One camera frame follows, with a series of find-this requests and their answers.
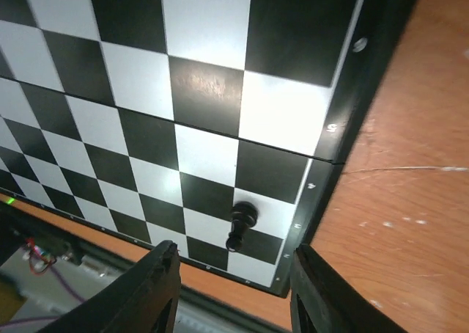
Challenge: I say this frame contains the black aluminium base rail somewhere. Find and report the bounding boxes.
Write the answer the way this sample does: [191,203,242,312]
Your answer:
[1,194,292,332]

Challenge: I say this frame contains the black white chess board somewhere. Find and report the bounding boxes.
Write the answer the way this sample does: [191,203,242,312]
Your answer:
[1,0,416,297]

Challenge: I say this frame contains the black pawn chess piece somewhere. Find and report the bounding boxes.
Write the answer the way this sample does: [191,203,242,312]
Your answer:
[226,201,259,252]

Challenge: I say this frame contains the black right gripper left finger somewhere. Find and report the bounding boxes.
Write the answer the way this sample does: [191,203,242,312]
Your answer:
[40,241,181,333]

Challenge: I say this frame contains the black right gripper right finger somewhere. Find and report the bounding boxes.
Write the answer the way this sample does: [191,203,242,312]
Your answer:
[290,244,404,333]

